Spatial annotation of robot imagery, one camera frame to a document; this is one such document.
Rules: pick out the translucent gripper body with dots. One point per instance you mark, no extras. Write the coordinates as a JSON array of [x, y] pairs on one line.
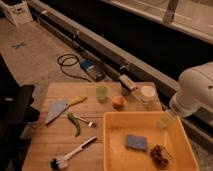
[[166, 119]]

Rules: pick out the orange apple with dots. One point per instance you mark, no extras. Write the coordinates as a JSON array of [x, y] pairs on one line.
[[118, 102]]

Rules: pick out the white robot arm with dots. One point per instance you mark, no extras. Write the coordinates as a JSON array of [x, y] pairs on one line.
[[195, 91]]

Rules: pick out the green plastic cup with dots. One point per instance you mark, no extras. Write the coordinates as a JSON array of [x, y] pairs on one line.
[[101, 93]]

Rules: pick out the white round container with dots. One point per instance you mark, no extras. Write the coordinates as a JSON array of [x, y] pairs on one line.
[[147, 95]]

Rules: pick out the brown scrubber ball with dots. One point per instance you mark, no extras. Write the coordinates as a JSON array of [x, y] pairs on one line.
[[160, 156]]

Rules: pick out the blue sponge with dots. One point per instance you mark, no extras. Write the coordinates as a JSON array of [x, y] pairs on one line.
[[136, 142]]

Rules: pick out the yellow plastic bin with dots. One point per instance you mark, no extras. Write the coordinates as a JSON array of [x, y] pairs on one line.
[[117, 125]]

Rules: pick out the small beige device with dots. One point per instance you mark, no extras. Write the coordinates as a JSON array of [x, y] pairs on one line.
[[128, 82]]

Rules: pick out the blue electronic box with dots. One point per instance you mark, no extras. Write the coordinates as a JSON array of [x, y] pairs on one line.
[[92, 70]]

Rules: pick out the white dish brush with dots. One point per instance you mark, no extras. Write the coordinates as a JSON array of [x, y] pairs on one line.
[[61, 162]]

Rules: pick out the black chair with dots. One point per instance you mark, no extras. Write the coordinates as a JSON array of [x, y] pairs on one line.
[[15, 112]]

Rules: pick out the white storage box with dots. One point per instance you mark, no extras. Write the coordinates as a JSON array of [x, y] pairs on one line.
[[18, 14]]

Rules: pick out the green handled peeler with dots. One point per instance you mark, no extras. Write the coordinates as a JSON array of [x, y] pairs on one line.
[[76, 122]]

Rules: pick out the yellow handled scraper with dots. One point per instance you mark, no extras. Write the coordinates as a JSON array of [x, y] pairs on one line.
[[57, 107]]

